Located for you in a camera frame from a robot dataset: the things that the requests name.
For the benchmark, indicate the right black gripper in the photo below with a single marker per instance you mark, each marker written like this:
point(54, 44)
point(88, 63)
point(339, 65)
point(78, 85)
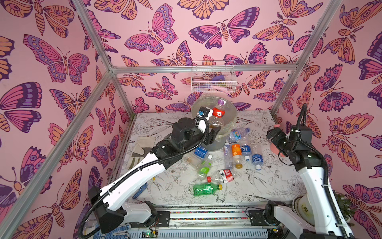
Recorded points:
point(273, 136)

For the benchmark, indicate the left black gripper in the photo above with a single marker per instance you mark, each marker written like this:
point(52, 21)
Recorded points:
point(208, 138)

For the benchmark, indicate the blue label bottle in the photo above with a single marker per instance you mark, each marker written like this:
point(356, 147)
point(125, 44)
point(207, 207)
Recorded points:
point(202, 153)
point(257, 161)
point(246, 151)

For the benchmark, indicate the round red label bottle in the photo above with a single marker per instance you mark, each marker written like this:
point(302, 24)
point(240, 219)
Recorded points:
point(216, 120)

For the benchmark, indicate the clear green cap bottle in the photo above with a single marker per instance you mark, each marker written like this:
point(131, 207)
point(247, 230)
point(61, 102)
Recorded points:
point(192, 161)

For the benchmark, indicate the colourful label bottle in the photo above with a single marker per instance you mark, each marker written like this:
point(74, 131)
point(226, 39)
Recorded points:
point(238, 134)

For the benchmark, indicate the green plastic bottle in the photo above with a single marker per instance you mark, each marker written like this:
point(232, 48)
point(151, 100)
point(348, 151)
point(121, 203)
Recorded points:
point(206, 189)

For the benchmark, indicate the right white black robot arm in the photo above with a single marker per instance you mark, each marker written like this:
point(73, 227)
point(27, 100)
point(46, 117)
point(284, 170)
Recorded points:
point(329, 223)

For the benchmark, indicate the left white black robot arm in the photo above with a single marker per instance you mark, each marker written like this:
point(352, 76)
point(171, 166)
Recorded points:
point(109, 208)

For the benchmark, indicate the grey mesh waste bin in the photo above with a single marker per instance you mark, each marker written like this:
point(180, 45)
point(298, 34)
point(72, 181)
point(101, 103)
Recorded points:
point(229, 119)

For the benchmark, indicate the pink plastic watering can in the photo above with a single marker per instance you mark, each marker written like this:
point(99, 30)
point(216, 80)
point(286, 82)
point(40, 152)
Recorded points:
point(275, 141)

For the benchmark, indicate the lime green label bottle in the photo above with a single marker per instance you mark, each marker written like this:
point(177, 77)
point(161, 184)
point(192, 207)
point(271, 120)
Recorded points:
point(203, 170)

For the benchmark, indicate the purple label clear bottle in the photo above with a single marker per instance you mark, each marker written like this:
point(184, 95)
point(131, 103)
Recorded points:
point(228, 158)

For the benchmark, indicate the beige grey work glove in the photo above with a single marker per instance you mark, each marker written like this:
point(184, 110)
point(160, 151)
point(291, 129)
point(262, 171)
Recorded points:
point(141, 148)

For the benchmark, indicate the orange label bottle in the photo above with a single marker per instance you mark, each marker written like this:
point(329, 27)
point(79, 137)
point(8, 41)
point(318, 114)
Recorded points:
point(237, 155)

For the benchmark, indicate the red white label bottle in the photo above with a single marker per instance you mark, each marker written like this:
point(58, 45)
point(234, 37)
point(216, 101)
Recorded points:
point(222, 176)

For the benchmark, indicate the potted green plant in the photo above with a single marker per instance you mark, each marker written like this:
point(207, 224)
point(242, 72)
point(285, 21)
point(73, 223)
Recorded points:
point(301, 205)

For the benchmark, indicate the blue dotted work glove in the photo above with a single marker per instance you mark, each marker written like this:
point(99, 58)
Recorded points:
point(121, 232)

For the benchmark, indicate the white wire wall basket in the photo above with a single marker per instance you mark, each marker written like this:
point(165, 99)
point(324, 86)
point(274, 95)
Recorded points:
point(210, 78)

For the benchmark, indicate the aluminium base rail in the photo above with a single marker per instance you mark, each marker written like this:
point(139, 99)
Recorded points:
point(211, 222)

